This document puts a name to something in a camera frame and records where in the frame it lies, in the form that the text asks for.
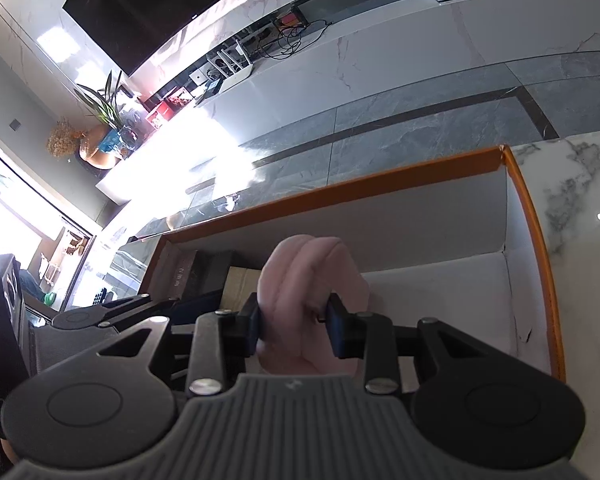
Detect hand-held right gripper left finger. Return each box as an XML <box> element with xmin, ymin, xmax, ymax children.
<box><xmin>97</xmin><ymin>292</ymin><xmax>264</xmax><ymax>396</ymax></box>

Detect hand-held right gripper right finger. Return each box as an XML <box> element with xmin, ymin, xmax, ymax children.
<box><xmin>322</xmin><ymin>293</ymin><xmax>487</xmax><ymax>396</ymax></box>

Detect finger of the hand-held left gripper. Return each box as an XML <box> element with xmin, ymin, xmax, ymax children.
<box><xmin>97</xmin><ymin>290</ymin><xmax>229</xmax><ymax>332</ymax></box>

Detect tan box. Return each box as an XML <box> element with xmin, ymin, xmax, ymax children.
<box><xmin>219</xmin><ymin>266</ymin><xmax>265</xmax><ymax>312</ymax></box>

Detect dark brown box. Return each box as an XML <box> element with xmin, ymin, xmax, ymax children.
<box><xmin>150</xmin><ymin>247</ymin><xmax>199</xmax><ymax>306</ymax></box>

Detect pink plush backpack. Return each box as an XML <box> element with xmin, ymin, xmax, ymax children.
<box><xmin>257</xmin><ymin>234</ymin><xmax>372</xmax><ymax>378</ymax></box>

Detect black box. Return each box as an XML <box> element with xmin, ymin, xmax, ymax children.
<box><xmin>180</xmin><ymin>250</ymin><xmax>237</xmax><ymax>307</ymax></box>

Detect orange cardboard box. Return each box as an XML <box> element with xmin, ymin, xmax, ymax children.
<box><xmin>137</xmin><ymin>144</ymin><xmax>567</xmax><ymax>386</ymax></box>

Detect sliding glass door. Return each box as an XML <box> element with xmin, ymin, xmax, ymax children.
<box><xmin>0</xmin><ymin>125</ymin><xmax>99</xmax><ymax>311</ymax></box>

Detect orange clay vase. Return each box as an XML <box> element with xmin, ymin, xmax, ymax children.
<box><xmin>79</xmin><ymin>125</ymin><xmax>127</xmax><ymax>171</ymax></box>

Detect blue packet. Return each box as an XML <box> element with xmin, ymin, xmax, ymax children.
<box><xmin>100</xmin><ymin>130</ymin><xmax>127</xmax><ymax>155</ymax></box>

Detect dried flower bunch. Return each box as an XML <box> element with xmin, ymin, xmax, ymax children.
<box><xmin>46</xmin><ymin>117</ymin><xmax>87</xmax><ymax>159</ymax></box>

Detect red box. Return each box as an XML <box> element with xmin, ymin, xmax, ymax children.
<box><xmin>144</xmin><ymin>96</ymin><xmax>182</xmax><ymax>127</ymax></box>

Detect green potted plant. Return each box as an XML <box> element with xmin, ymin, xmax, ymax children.
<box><xmin>74</xmin><ymin>70</ymin><xmax>142</xmax><ymax>150</ymax></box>

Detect white router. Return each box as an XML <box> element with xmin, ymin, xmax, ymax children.
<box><xmin>207</xmin><ymin>44</ymin><xmax>256</xmax><ymax>93</ymax></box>

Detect white marble TV cabinet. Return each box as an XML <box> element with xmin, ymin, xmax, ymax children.
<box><xmin>95</xmin><ymin>0</ymin><xmax>600</xmax><ymax>206</ymax></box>

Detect black television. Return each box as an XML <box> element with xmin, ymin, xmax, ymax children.
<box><xmin>61</xmin><ymin>0</ymin><xmax>397</xmax><ymax>79</ymax></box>

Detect black cables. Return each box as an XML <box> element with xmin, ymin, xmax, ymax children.
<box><xmin>256</xmin><ymin>18</ymin><xmax>334</xmax><ymax>59</ymax></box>

